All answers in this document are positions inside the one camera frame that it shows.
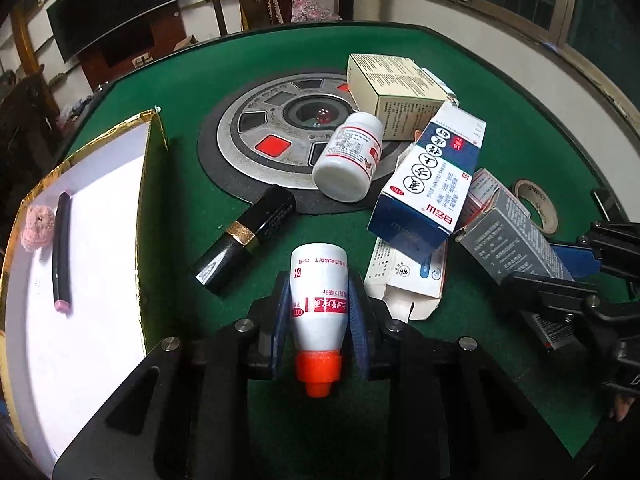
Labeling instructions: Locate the grey medicine box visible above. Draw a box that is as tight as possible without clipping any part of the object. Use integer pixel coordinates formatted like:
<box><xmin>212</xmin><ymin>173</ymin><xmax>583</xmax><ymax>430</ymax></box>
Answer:
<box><xmin>454</xmin><ymin>189</ymin><xmax>576</xmax><ymax>286</ymax></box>

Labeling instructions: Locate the tape roll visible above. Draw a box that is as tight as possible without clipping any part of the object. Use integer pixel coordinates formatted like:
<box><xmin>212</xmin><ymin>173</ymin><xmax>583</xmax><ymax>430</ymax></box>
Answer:
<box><xmin>512</xmin><ymin>178</ymin><xmax>560</xmax><ymax>236</ymax></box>

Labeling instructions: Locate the black cosmetic pencil pink tip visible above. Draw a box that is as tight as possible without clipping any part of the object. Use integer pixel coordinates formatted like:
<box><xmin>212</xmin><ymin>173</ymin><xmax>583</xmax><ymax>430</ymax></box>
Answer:
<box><xmin>52</xmin><ymin>191</ymin><xmax>72</xmax><ymax>317</ymax></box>

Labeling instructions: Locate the floral cushion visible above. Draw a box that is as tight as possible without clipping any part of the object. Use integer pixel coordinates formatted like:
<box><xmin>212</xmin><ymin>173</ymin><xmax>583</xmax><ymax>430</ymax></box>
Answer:
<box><xmin>290</xmin><ymin>0</ymin><xmax>337</xmax><ymax>23</ymax></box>

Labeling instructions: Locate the black flat television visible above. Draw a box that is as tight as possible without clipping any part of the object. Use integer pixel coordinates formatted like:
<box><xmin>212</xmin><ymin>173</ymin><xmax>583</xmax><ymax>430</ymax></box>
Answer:
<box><xmin>46</xmin><ymin>0</ymin><xmax>185</xmax><ymax>63</ymax></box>

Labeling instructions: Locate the white pill bottle red label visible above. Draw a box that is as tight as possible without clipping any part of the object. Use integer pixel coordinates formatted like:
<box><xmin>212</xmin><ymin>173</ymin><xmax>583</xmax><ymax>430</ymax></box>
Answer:
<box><xmin>312</xmin><ymin>111</ymin><xmax>385</xmax><ymax>203</ymax></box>

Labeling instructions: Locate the blue and white medicine box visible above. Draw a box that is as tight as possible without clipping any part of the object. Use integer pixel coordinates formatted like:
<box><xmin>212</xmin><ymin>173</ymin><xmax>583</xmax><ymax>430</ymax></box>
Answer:
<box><xmin>366</xmin><ymin>101</ymin><xmax>488</xmax><ymax>265</ymax></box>

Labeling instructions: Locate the dark wooden chair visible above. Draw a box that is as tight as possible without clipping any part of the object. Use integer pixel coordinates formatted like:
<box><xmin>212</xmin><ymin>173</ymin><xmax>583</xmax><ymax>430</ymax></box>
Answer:
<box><xmin>0</xmin><ymin>72</ymin><xmax>63</xmax><ymax>161</ymax></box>

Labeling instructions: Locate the white tray with gold rim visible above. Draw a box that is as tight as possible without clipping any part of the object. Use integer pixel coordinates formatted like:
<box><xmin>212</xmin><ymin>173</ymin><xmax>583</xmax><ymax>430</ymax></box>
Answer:
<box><xmin>0</xmin><ymin>109</ymin><xmax>168</xmax><ymax>478</ymax></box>

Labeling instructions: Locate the black lipstick tube gold band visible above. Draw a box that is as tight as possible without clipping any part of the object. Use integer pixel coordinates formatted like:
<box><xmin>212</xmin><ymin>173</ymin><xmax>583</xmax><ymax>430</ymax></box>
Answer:
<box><xmin>195</xmin><ymin>184</ymin><xmax>297</xmax><ymax>296</ymax></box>

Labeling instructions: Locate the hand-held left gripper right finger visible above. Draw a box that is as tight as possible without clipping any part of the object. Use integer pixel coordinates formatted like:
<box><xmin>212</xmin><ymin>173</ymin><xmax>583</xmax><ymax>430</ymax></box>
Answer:
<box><xmin>347</xmin><ymin>274</ymin><xmax>583</xmax><ymax>480</ymax></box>

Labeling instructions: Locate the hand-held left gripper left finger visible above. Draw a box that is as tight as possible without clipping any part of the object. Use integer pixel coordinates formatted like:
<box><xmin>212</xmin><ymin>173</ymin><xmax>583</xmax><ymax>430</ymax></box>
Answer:
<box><xmin>52</xmin><ymin>272</ymin><xmax>292</xmax><ymax>480</ymax></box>

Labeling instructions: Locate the flattened white medicine box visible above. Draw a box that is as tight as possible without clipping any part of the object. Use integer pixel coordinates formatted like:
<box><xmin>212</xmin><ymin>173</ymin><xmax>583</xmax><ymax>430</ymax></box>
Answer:
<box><xmin>364</xmin><ymin>237</ymin><xmax>448</xmax><ymax>322</ymax></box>

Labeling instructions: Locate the cream cardboard box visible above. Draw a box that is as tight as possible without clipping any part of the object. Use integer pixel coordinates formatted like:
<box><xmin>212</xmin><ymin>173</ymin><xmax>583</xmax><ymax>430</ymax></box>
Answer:
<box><xmin>346</xmin><ymin>53</ymin><xmax>460</xmax><ymax>141</ymax></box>

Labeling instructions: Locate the round silver table console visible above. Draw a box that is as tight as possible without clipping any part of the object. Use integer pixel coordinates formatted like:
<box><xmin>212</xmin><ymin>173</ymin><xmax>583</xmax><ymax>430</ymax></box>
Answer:
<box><xmin>197</xmin><ymin>72</ymin><xmax>416</xmax><ymax>216</ymax></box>

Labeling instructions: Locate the pink fluffy scrunchie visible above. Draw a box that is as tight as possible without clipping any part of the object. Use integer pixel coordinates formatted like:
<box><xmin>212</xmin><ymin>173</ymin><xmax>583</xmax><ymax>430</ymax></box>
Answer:
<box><xmin>21</xmin><ymin>204</ymin><xmax>56</xmax><ymax>251</ymax></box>

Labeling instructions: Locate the wooden television cabinet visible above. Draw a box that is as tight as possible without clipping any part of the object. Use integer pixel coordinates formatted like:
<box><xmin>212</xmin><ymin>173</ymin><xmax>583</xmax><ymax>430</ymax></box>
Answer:
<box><xmin>79</xmin><ymin>20</ymin><xmax>166</xmax><ymax>92</ymax></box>

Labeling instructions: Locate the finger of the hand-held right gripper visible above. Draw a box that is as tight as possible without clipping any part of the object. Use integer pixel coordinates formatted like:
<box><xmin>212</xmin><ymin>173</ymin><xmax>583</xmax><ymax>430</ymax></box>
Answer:
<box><xmin>497</xmin><ymin>270</ymin><xmax>640</xmax><ymax>361</ymax></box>
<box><xmin>550</xmin><ymin>219</ymin><xmax>640</xmax><ymax>283</ymax></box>

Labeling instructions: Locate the white bottle with orange cap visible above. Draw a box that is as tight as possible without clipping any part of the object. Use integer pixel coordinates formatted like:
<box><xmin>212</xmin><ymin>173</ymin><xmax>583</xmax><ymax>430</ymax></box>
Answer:
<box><xmin>291</xmin><ymin>243</ymin><xmax>349</xmax><ymax>398</ymax></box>

